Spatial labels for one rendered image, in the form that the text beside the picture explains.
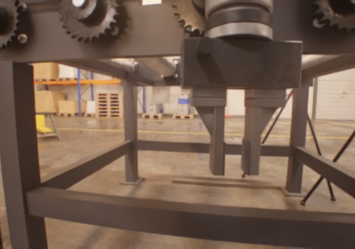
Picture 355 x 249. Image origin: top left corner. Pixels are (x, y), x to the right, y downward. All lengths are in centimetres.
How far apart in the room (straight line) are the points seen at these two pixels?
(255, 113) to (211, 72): 7
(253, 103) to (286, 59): 6
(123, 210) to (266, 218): 38
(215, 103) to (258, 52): 7
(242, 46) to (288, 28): 34
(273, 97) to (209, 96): 7
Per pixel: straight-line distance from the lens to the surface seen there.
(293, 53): 26
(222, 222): 58
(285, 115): 1002
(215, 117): 23
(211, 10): 25
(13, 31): 73
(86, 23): 59
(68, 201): 71
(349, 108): 1118
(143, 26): 57
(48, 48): 71
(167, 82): 149
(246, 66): 23
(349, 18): 57
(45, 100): 1118
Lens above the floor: 62
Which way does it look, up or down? 6 degrees down
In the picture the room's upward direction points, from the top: 1 degrees clockwise
